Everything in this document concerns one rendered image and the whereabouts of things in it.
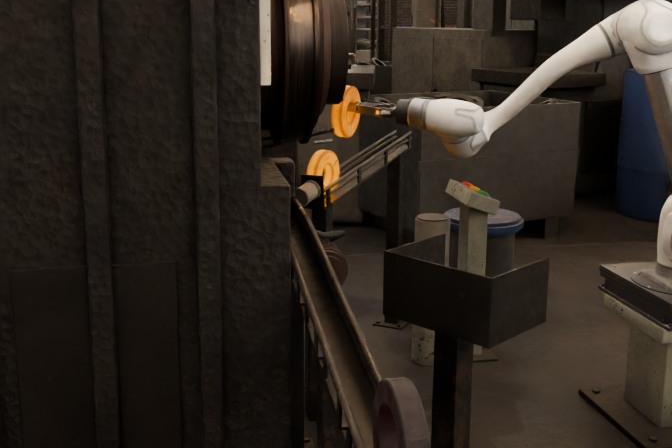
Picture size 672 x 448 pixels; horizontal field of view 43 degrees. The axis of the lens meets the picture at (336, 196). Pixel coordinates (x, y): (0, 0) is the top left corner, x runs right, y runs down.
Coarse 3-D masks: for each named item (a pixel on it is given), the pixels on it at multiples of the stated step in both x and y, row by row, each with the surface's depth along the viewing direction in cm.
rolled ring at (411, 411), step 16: (384, 384) 110; (400, 384) 108; (384, 400) 110; (400, 400) 105; (416, 400) 105; (384, 416) 114; (400, 416) 103; (416, 416) 103; (384, 432) 115; (400, 432) 103; (416, 432) 102
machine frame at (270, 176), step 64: (0, 0) 146; (64, 0) 148; (128, 0) 150; (192, 0) 149; (256, 0) 154; (0, 64) 148; (64, 64) 150; (128, 64) 152; (192, 64) 151; (256, 64) 156; (0, 128) 150; (64, 128) 152; (128, 128) 154; (192, 128) 156; (256, 128) 159; (0, 192) 152; (64, 192) 154; (128, 192) 157; (192, 192) 159; (256, 192) 161; (0, 256) 155; (64, 256) 157; (128, 256) 159; (192, 256) 161; (256, 256) 164; (0, 320) 157; (64, 320) 158; (128, 320) 161; (192, 320) 164; (256, 320) 166; (0, 384) 160; (64, 384) 161; (128, 384) 163; (192, 384) 167; (256, 384) 169
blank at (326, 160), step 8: (320, 152) 259; (328, 152) 260; (312, 160) 257; (320, 160) 257; (328, 160) 261; (336, 160) 265; (312, 168) 256; (320, 168) 257; (328, 168) 264; (336, 168) 266; (328, 176) 265; (336, 176) 267; (328, 184) 263
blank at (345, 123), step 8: (352, 88) 253; (344, 96) 248; (352, 96) 254; (336, 104) 248; (344, 104) 249; (336, 112) 248; (344, 112) 250; (352, 112) 258; (336, 120) 249; (344, 120) 250; (352, 120) 257; (336, 128) 250; (344, 128) 251; (352, 128) 257; (344, 136) 253
